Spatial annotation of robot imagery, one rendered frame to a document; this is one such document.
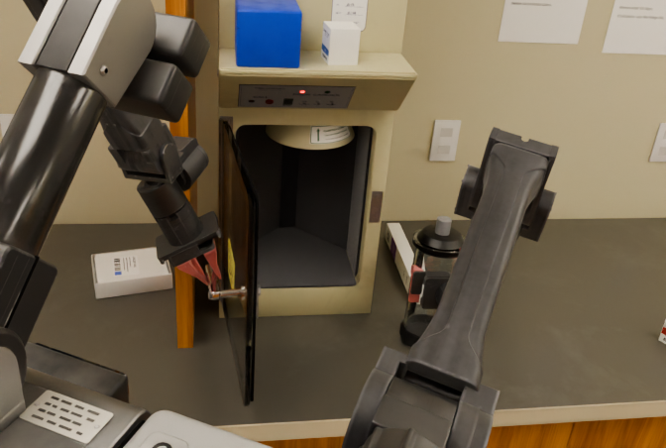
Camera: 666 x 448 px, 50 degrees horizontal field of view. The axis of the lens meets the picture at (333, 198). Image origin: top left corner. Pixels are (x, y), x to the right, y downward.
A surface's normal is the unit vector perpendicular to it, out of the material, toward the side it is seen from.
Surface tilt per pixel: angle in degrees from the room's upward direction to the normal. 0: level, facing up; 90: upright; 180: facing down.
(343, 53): 90
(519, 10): 90
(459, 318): 18
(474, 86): 90
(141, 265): 0
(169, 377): 0
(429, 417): 6
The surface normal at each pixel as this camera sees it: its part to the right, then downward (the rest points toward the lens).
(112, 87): 0.93, 0.22
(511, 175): 0.06, -0.69
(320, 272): 0.07, -0.88
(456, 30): 0.14, 0.47
